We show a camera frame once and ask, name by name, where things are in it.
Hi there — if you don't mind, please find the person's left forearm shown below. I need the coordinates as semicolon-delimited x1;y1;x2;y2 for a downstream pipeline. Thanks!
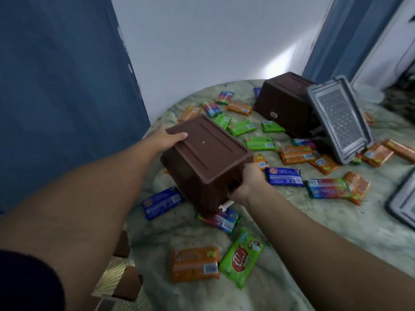
0;136;163;311

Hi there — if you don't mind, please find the scatter of orange snack packets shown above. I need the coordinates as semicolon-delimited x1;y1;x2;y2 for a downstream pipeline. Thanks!
169;100;415;284

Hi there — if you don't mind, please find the grey perforated basket lid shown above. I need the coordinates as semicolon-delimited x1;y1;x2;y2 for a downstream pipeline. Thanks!
385;168;415;230
307;75;375;165

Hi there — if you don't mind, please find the person's left hand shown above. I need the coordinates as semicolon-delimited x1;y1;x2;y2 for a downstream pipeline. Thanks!
145;124;188;155

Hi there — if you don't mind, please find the person's dark sleeve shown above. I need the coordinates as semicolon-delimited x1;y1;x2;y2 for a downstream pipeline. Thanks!
0;250;66;311

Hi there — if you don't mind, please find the person's right forearm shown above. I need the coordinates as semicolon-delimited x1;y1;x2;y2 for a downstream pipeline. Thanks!
241;188;415;311

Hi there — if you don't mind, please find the scatter of green snack packets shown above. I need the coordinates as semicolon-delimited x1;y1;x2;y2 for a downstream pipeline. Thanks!
214;114;362;290

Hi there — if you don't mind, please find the rainbow striped snack packet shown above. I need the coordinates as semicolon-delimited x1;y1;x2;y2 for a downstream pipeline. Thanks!
215;90;235;106
290;138;317;150
304;178;352;200
202;100;222;119
197;208;242;235

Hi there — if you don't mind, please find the brown plastic basket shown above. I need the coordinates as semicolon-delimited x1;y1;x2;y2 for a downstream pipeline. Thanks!
160;114;254;217
254;72;322;139

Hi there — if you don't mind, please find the person's right hand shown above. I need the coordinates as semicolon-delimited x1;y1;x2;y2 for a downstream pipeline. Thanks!
227;162;271;207

